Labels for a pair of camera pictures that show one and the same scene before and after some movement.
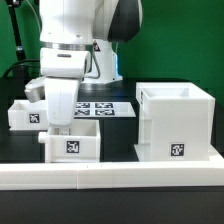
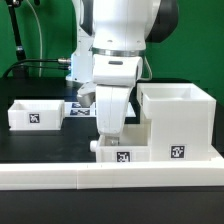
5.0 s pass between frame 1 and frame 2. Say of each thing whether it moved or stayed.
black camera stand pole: stayed
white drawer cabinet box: stayed
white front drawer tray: moved
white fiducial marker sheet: stayed
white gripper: moved
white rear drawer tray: stayed
